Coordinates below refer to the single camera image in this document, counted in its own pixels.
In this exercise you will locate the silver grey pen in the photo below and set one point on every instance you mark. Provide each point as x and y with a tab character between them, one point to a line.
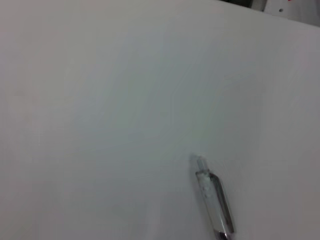
212	195

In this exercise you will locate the white perforated metal bracket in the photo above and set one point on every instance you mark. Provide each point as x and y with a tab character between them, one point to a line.
280	7

